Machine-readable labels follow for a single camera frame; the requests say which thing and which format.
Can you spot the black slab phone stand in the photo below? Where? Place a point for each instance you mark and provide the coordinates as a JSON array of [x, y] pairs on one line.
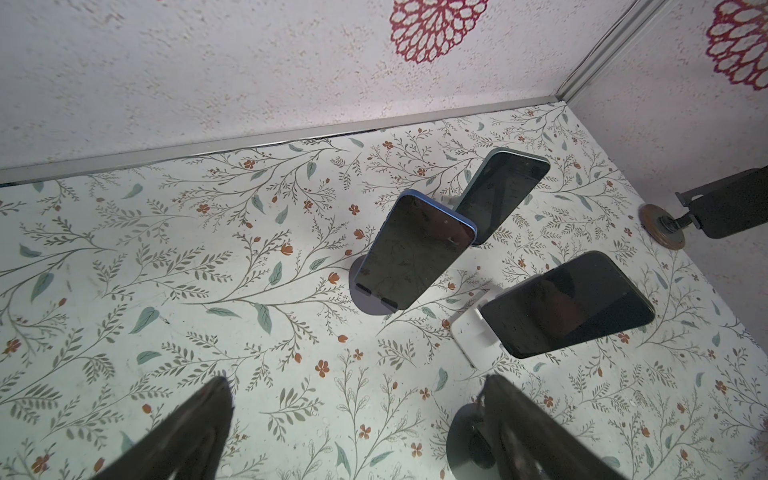
[[480, 345]]

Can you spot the dark round phone stand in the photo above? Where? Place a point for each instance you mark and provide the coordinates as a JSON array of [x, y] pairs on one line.
[[468, 452]]

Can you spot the blue-edged black phone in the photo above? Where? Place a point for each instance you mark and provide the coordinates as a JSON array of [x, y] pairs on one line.
[[419, 240]]

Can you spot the teal-edged black phone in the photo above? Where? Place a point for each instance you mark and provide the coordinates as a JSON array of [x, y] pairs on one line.
[[502, 182]]

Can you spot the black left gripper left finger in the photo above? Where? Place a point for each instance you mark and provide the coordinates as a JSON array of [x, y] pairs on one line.
[[188, 444]]

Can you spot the grey round phone stand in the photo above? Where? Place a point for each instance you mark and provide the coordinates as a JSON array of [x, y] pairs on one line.
[[364, 301]]

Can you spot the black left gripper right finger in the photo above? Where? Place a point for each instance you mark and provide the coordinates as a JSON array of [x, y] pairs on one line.
[[528, 444]]

